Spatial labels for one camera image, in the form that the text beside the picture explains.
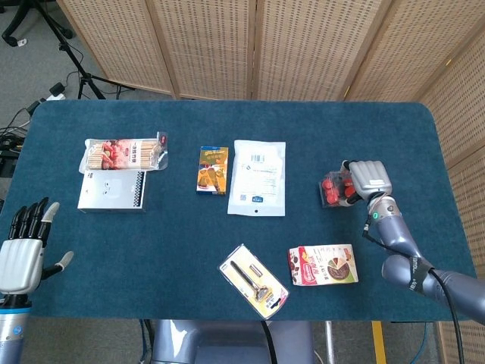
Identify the white power strip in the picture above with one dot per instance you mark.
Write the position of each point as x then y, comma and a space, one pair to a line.
56, 93

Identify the blue table mat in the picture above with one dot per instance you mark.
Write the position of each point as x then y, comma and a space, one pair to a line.
182, 235

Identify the white plastic pouch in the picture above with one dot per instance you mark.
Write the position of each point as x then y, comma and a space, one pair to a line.
257, 178

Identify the clear box of red balls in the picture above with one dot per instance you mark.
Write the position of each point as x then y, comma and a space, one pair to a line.
332, 189

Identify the razor blister pack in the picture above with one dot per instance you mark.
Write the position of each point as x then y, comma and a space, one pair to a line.
254, 282

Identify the silver earbuds box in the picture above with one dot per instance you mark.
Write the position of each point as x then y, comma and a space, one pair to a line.
111, 191

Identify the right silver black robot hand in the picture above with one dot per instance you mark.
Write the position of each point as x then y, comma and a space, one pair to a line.
371, 178

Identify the orange snack box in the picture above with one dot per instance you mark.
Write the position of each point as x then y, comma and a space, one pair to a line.
212, 170

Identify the grey robot torso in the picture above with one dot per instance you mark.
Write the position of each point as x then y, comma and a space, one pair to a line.
212, 343

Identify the metal table leg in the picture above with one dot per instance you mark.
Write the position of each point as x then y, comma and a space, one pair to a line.
330, 343

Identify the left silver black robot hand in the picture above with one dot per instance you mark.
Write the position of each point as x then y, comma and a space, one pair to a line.
19, 265

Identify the black office chair base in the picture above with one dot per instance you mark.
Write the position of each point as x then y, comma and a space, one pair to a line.
17, 22

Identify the black tripod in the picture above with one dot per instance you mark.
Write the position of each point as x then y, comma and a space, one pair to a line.
66, 49

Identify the wicker folding screen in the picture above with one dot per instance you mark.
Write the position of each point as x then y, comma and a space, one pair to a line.
303, 49

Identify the red white cookie box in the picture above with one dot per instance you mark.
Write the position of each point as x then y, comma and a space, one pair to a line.
324, 265

